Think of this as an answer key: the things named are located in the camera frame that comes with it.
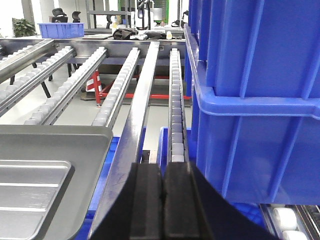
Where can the steel divider rail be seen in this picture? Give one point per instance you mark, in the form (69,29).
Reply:
(130,143)

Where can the roller track left of divider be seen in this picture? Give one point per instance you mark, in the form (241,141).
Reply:
(109,110)

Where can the potted green plant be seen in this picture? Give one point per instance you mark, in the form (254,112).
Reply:
(23,28)

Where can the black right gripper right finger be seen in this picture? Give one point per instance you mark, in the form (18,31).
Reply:
(194,210)

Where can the roller track right of divider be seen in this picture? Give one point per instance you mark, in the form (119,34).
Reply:
(176,143)

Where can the large blue bin right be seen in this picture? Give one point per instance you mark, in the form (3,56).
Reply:
(257,149)

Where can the upper stacked blue bin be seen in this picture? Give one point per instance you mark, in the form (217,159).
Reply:
(258,48)

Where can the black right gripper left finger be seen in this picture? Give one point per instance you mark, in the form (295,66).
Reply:
(136,213)

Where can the silver metal tray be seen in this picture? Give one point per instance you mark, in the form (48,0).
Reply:
(48,175)

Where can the roller track of divider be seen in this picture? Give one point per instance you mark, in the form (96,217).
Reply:
(176,143)
(109,110)

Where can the red metal frame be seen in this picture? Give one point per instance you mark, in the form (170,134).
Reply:
(156,94)

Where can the small blue background bin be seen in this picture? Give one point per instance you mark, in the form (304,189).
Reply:
(60,30)

